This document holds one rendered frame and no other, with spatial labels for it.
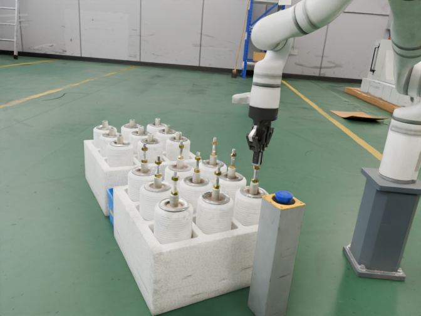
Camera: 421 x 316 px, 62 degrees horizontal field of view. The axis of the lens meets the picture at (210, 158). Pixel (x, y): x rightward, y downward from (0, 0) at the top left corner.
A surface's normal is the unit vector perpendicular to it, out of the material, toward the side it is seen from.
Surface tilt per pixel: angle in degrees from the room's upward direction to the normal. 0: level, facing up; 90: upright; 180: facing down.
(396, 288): 0
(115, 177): 90
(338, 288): 0
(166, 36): 90
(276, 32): 96
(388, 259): 90
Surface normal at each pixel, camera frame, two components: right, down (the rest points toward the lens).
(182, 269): 0.47, 0.32
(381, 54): -0.05, 0.32
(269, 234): -0.88, 0.09
